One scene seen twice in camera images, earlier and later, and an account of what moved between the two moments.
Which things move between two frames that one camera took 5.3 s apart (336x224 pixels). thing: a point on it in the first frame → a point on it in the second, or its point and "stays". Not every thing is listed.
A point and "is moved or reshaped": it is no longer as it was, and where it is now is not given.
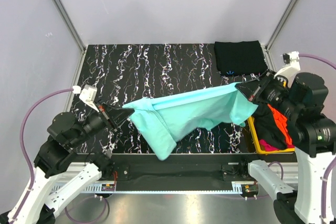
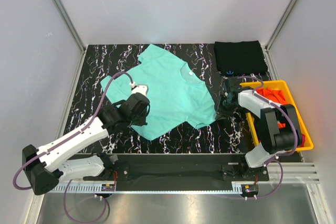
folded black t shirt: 237,58 stays
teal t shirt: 164,119 is moved or reshaped
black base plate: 143,172 stays
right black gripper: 253,89 → 221,113
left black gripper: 113,117 → 143,121
